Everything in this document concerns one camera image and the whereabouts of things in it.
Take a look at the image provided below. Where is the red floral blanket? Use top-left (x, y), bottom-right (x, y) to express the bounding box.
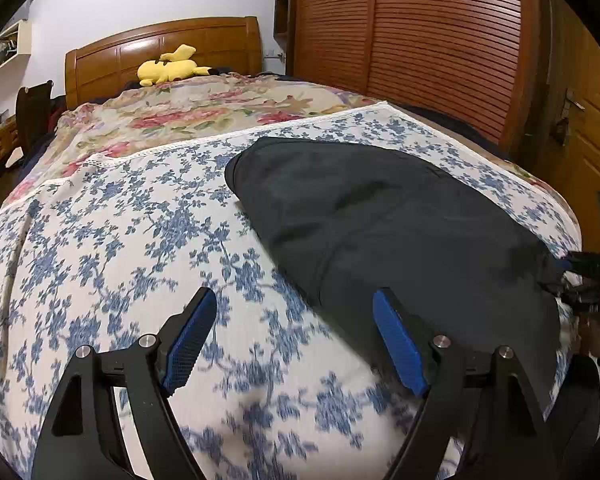
top-left (10, 72), bottom-right (388, 196)

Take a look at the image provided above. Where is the narrow wooden shelf unit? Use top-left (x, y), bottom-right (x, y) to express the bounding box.
top-left (274, 0), bottom-right (301, 41)

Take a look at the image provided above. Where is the wooden door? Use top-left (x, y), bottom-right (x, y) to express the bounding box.
top-left (535, 0), bottom-right (600, 256)

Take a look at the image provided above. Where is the slatted wooden wardrobe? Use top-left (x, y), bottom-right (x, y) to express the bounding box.
top-left (287, 0), bottom-right (546, 171)

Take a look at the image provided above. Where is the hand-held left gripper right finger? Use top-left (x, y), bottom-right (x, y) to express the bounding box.
top-left (372, 287), bottom-right (563, 480)

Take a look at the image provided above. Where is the white wall shelf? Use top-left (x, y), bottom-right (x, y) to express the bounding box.
top-left (0, 19), bottom-right (33, 86)

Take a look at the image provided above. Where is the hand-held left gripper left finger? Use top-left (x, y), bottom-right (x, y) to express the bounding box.
top-left (30, 287), bottom-right (218, 480)

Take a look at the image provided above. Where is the person's right hand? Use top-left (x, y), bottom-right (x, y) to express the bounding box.
top-left (578, 314), bottom-right (600, 358)

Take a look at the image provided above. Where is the wooden headboard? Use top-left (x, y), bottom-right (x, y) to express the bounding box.
top-left (64, 16), bottom-right (263, 111)

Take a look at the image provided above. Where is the dark wooden chair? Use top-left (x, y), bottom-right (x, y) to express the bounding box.
top-left (16, 81), bottom-right (55, 156)

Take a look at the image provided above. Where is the blue floral bed sheet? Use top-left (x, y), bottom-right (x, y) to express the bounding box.
top-left (0, 102), bottom-right (583, 480)

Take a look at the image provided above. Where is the black jacket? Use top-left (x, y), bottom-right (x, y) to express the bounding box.
top-left (224, 136), bottom-right (578, 421)

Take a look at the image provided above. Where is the yellow plush toy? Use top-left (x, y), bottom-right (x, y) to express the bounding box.
top-left (137, 45), bottom-right (211, 87)

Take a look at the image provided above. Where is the metal door handle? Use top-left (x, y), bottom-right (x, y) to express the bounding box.
top-left (552, 89), bottom-right (586, 147)

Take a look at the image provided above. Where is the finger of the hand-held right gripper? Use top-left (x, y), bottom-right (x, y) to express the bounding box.
top-left (540, 251), bottom-right (600, 313)

